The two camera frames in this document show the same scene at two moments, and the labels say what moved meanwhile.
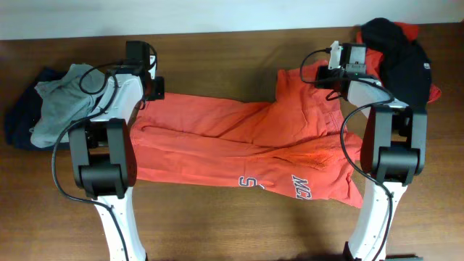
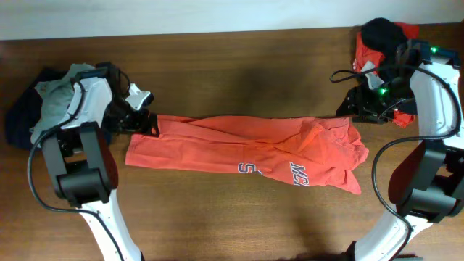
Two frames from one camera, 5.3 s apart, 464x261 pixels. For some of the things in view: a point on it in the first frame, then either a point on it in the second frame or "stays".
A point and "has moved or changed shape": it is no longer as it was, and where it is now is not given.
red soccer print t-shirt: x=302 y=143 has moved or changed shape
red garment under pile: x=374 y=57 stays
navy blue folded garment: x=23 y=114 stays
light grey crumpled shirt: x=64 y=101 stays
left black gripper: x=158 y=92 -> x=141 y=124
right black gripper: x=323 y=72 -> x=359 y=96
